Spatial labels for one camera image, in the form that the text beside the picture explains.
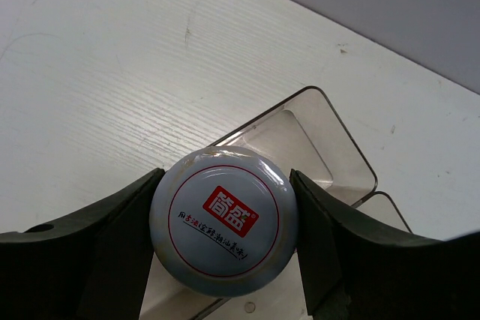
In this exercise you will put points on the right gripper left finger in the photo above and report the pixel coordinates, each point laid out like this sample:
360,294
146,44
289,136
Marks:
93,263

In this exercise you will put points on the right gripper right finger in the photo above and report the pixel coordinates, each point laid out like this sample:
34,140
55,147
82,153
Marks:
355,267

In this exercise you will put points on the dark brown sauce jar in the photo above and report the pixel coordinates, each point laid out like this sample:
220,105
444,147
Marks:
224,221

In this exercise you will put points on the middle clear organizer bin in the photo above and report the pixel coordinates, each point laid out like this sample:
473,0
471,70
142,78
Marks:
381,207

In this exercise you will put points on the clear organizer bin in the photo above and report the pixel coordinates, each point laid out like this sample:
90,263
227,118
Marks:
381,207
304,133

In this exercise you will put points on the left clear organizer bin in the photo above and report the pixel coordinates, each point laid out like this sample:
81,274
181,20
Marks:
304,133

